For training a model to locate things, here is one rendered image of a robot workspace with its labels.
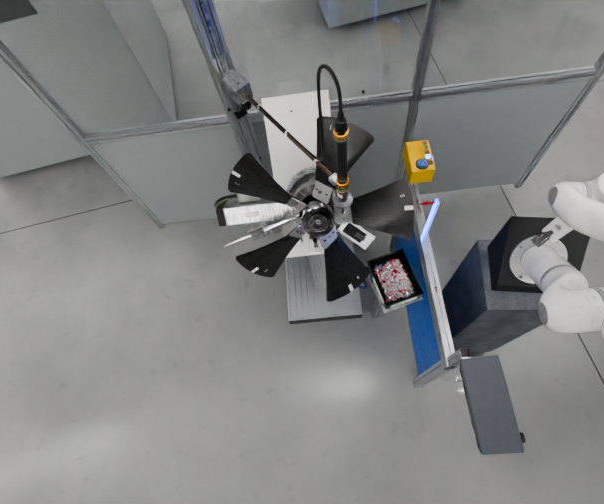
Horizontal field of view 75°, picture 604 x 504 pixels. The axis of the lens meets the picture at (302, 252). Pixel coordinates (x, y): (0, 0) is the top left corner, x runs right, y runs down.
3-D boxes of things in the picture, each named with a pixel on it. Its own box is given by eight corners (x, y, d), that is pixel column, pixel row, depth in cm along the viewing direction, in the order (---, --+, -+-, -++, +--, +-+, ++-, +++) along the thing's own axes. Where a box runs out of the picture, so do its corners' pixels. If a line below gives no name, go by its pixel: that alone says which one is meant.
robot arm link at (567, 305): (579, 296, 128) (623, 338, 107) (517, 301, 132) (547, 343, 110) (582, 262, 124) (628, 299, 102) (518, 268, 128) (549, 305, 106)
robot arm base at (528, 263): (567, 231, 139) (595, 250, 122) (565, 279, 146) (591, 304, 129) (509, 238, 143) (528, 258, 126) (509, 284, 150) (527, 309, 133)
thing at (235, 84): (225, 93, 161) (219, 76, 153) (239, 83, 162) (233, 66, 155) (239, 107, 157) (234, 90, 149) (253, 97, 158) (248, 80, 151)
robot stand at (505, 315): (483, 303, 247) (553, 238, 162) (490, 352, 235) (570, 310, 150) (433, 302, 250) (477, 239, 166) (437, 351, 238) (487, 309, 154)
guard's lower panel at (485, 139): (157, 221, 291) (82, 139, 208) (521, 179, 273) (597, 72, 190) (157, 224, 290) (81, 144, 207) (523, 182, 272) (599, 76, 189)
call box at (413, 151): (402, 156, 181) (405, 141, 172) (424, 153, 181) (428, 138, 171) (408, 186, 175) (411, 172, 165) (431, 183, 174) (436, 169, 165)
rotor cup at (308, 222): (331, 230, 158) (333, 244, 147) (296, 224, 157) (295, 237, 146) (340, 196, 152) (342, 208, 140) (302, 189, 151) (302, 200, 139)
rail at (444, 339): (404, 183, 197) (406, 173, 190) (412, 182, 197) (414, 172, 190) (443, 369, 160) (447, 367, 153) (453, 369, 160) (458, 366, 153)
